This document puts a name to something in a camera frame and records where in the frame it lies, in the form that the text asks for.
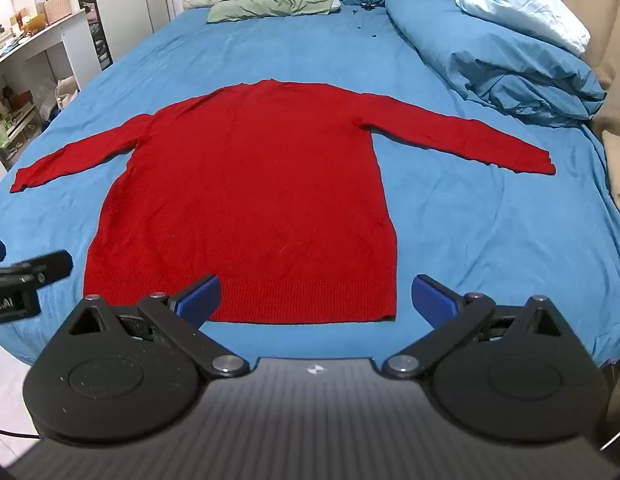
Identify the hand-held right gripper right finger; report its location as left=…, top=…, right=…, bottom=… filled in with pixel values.
left=382, top=274, right=566, bottom=380

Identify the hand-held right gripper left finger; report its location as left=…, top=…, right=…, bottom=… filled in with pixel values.
left=65, top=274, right=251, bottom=380

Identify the red knit sweater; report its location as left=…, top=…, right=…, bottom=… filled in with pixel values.
left=10, top=78, right=557, bottom=325

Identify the white bag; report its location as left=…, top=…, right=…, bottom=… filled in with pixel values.
left=55, top=76, right=81, bottom=111

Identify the white desk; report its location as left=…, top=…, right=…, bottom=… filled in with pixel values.
left=0, top=7, right=102, bottom=186

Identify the blue duvet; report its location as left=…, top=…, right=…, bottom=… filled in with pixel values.
left=385, top=0, right=607, bottom=128

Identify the woven basket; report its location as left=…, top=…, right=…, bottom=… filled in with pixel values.
left=42, top=0, right=73, bottom=25

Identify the white wardrobe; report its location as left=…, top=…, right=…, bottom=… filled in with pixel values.
left=70, top=0, right=183, bottom=68

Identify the green pillow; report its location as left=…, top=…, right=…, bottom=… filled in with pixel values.
left=206, top=0, right=341, bottom=24

